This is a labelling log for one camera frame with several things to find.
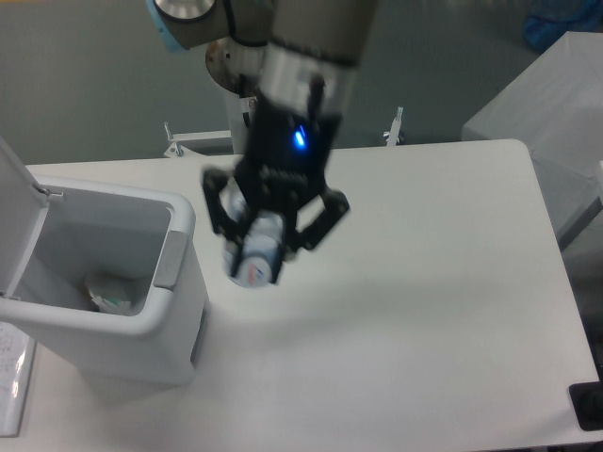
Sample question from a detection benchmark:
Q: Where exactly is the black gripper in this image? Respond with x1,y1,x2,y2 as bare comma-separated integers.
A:
202,93,350,284

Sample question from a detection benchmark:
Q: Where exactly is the crushed clear plastic bottle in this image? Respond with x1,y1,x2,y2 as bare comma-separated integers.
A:
222,211,283,288

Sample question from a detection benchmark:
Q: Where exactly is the white plastic wrapper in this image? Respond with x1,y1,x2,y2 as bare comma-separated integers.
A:
84,273,150,316

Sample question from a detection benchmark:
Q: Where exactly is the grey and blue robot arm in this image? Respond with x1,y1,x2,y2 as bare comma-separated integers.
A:
147,1,378,287

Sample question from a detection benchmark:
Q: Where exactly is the white trash can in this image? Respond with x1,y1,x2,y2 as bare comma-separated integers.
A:
1,176,208,385

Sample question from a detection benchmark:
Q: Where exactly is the white trash can lid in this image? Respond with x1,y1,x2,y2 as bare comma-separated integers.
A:
1,140,63,297

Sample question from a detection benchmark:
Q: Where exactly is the paper sheet in plastic sleeve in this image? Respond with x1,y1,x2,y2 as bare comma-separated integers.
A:
1,322,37,438

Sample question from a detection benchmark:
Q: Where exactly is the blue bag in background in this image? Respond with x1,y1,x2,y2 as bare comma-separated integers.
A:
522,1,602,54

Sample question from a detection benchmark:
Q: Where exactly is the black clamp at table edge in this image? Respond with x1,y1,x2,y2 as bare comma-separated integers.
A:
569,381,602,431

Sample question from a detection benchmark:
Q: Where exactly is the white metal base frame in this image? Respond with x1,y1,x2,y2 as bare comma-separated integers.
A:
164,98,405,157

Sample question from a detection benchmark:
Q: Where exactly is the black pedestal cable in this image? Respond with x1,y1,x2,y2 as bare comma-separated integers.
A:
237,73,258,131

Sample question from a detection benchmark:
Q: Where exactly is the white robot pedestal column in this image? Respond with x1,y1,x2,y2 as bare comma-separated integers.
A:
205,38,267,126

